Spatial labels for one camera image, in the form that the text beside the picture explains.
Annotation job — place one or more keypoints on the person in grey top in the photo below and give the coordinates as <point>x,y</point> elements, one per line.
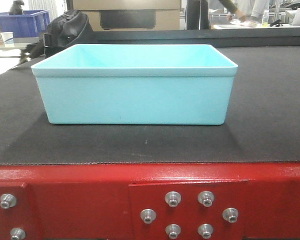
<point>258,9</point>

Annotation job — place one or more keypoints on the dark figurine in crate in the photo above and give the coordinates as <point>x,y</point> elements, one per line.
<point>16,7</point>

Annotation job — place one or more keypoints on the silver flange bolt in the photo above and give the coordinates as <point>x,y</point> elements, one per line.
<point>173,231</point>
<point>206,198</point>
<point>205,231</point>
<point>17,234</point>
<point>230,215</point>
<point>7,201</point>
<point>173,198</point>
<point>148,215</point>

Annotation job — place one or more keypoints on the person in dark sleeve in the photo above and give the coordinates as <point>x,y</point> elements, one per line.
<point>229,5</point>

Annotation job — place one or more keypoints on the paper cup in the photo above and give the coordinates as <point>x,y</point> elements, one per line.
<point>7,38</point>

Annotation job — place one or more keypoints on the yellow liquid bottle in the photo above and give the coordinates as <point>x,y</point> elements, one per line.
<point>265,18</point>

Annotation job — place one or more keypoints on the light cyan plastic bin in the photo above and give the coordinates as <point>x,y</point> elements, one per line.
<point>136,84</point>

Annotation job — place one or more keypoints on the blue crate on table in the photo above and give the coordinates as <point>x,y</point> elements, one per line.
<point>27,25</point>

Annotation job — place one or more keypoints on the cardboard box with black panel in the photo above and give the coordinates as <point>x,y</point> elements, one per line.
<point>130,15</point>

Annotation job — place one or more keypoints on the red conveyor frame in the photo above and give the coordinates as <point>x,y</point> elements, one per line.
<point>104,201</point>

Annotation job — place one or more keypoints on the black bag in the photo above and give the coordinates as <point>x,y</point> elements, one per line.
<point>70,28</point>

